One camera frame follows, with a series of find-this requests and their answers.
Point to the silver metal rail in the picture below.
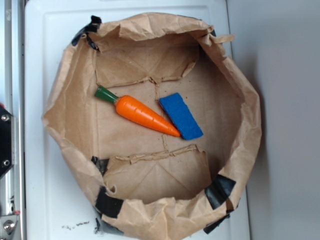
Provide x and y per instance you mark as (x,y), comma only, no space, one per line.
(12,185)

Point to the blue sponge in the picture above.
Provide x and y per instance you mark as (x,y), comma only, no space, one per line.
(181,116)

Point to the brown paper bag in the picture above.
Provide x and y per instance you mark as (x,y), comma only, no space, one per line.
(146,184)

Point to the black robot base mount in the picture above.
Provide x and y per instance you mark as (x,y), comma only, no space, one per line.
(6,159)

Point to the white plastic tray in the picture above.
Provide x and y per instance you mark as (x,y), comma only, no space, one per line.
(56,208)

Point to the orange toy carrot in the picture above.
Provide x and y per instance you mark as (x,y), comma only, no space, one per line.
(132,109)

